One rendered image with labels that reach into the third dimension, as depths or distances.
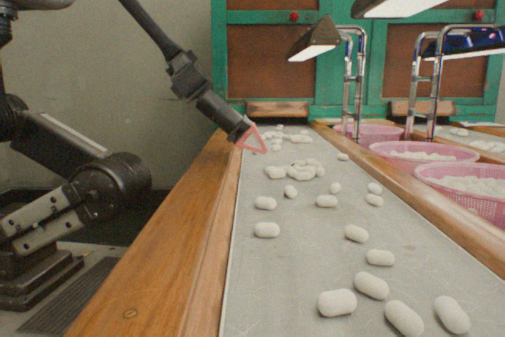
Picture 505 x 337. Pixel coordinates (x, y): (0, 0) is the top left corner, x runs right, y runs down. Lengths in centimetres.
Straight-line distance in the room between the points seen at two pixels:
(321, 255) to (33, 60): 282
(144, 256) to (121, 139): 245
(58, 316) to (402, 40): 166
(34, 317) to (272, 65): 131
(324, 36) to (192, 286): 70
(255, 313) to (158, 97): 243
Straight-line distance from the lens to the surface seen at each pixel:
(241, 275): 41
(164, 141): 273
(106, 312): 34
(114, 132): 285
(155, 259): 40
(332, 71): 171
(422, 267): 47
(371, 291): 38
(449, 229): 56
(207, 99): 81
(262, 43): 168
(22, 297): 92
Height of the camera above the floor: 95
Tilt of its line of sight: 12 degrees down
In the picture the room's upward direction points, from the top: straight up
